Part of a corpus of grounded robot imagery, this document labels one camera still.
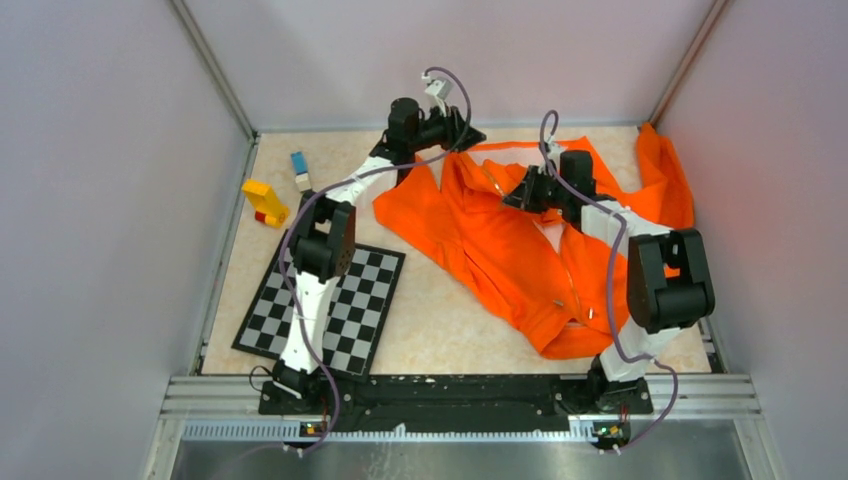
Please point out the yellow toy block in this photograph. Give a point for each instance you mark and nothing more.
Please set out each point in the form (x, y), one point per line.
(268, 208)

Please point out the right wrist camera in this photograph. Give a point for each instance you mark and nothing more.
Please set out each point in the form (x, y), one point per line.
(552, 154)

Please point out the orange fleece jacket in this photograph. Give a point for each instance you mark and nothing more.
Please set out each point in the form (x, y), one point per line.
(564, 296)

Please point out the blue and white block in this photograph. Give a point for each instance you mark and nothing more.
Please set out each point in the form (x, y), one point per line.
(301, 173)

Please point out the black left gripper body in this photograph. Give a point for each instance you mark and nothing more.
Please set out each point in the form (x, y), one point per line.
(438, 131)

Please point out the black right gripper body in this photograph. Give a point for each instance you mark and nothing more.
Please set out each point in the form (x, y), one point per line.
(546, 193)

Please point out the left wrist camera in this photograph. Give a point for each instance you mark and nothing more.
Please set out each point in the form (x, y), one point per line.
(437, 90)

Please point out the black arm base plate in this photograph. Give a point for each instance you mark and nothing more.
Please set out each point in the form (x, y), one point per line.
(574, 394)

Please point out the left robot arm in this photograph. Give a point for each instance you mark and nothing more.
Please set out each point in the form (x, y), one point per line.
(321, 238)

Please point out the aluminium front rail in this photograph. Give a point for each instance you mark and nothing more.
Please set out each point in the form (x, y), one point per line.
(235, 408)

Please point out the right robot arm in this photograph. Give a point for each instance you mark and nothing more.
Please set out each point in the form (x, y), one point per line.
(668, 281)

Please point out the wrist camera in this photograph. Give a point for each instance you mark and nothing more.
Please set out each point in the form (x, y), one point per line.
(437, 90)
(552, 154)

